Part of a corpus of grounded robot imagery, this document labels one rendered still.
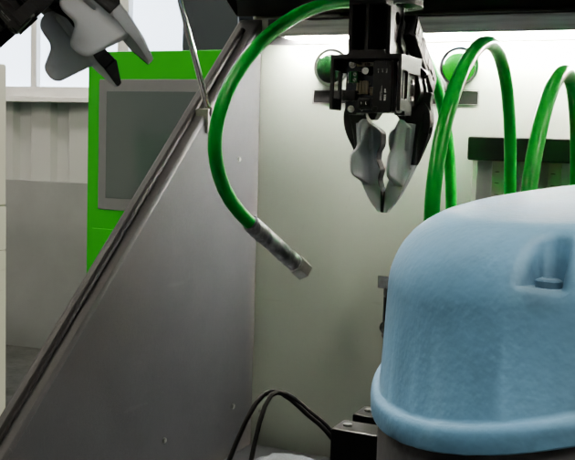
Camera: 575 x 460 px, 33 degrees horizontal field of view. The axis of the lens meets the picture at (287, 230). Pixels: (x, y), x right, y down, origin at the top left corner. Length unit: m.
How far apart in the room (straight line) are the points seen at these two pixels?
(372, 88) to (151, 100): 3.03
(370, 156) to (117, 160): 3.09
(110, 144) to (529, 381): 3.85
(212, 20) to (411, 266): 4.71
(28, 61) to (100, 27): 5.08
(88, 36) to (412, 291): 0.67
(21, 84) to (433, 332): 5.78
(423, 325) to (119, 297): 0.91
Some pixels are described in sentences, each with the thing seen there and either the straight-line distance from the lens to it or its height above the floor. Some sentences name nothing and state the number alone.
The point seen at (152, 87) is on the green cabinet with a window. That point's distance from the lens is 3.92.
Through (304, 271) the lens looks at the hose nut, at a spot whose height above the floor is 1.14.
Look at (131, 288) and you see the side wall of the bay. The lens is 1.13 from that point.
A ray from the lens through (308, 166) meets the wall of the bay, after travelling 1.36.
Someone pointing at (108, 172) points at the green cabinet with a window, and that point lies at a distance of 4.03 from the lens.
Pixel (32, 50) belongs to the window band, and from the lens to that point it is 5.88.
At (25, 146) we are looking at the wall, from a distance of 5.95.
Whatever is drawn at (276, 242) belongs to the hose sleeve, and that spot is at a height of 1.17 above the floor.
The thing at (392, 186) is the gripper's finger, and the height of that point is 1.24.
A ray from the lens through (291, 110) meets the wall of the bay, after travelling 1.37.
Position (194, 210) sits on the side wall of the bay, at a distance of 1.24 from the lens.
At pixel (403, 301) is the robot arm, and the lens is 0.22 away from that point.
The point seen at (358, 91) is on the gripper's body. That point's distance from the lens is 0.92.
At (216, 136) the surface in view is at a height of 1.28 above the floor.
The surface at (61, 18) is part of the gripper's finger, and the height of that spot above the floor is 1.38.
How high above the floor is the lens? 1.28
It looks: 5 degrees down
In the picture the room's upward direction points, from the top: 2 degrees clockwise
